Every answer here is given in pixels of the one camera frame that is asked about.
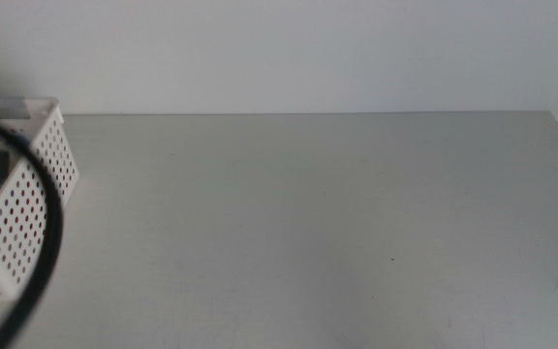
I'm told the thick braided black cable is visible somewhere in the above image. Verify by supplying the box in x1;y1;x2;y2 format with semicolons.
0;110;64;349

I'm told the white perforated plastic basket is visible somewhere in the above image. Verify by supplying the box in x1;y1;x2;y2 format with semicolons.
0;95;80;302

